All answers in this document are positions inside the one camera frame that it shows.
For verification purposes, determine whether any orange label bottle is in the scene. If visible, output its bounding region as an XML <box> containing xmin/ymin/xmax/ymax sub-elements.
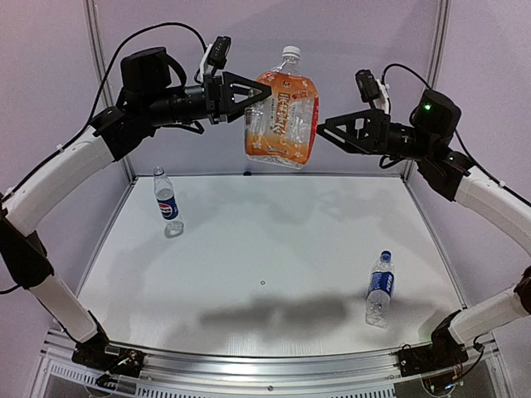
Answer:
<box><xmin>244</xmin><ymin>46</ymin><xmax>319</xmax><ymax>170</ymax></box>

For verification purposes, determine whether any Pepsi bottle blue label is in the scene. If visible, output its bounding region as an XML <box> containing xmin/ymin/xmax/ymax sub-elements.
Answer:
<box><xmin>153</xmin><ymin>166</ymin><xmax>184</xmax><ymax>238</ymax></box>

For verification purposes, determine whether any clear bottle blue text label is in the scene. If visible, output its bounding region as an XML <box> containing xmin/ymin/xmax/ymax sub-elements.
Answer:
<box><xmin>365</xmin><ymin>250</ymin><xmax>395</xmax><ymax>328</ymax></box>

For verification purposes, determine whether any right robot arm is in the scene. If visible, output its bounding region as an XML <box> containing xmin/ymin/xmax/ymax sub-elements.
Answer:
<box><xmin>317</xmin><ymin>90</ymin><xmax>530</xmax><ymax>376</ymax></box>

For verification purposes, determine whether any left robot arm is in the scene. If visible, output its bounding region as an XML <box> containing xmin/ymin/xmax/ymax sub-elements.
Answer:
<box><xmin>1</xmin><ymin>45</ymin><xmax>271</xmax><ymax>382</ymax></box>

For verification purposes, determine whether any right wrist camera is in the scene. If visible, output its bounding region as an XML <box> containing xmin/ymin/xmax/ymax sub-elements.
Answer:
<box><xmin>354</xmin><ymin>70</ymin><xmax>391</xmax><ymax>114</ymax></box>

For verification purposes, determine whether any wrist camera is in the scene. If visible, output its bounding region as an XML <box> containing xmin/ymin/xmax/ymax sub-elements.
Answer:
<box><xmin>197</xmin><ymin>36</ymin><xmax>231</xmax><ymax>83</ymax></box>
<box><xmin>354</xmin><ymin>70</ymin><xmax>391</xmax><ymax>114</ymax></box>

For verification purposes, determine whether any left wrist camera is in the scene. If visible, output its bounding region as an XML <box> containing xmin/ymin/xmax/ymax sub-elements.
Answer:
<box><xmin>197</xmin><ymin>36</ymin><xmax>231</xmax><ymax>83</ymax></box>

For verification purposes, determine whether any left corner aluminium post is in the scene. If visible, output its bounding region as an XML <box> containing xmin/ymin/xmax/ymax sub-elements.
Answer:
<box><xmin>85</xmin><ymin>0</ymin><xmax>138</xmax><ymax>183</ymax></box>

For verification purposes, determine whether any corner aluminium post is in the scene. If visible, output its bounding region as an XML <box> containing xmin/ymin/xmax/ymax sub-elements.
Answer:
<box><xmin>404</xmin><ymin>0</ymin><xmax>451</xmax><ymax>183</ymax></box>
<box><xmin>85</xmin><ymin>0</ymin><xmax>138</xmax><ymax>183</ymax></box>

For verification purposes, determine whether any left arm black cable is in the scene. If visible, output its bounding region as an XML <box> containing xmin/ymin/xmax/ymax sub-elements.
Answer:
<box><xmin>0</xmin><ymin>23</ymin><xmax>208</xmax><ymax>295</ymax></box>

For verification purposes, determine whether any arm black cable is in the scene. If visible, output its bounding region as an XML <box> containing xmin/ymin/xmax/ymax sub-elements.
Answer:
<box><xmin>0</xmin><ymin>23</ymin><xmax>208</xmax><ymax>295</ymax></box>
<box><xmin>380</xmin><ymin>62</ymin><xmax>531</xmax><ymax>208</ymax></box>

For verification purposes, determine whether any right corner aluminium post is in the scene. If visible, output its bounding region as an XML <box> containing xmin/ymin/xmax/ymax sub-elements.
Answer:
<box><xmin>404</xmin><ymin>0</ymin><xmax>451</xmax><ymax>183</ymax></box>

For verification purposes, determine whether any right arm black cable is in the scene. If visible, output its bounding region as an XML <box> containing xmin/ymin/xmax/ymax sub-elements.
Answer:
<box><xmin>380</xmin><ymin>62</ymin><xmax>531</xmax><ymax>208</ymax></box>

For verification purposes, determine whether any aluminium table frame rail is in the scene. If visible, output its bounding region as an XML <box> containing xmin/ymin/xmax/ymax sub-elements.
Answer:
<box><xmin>39</xmin><ymin>327</ymin><xmax>505</xmax><ymax>398</ymax></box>

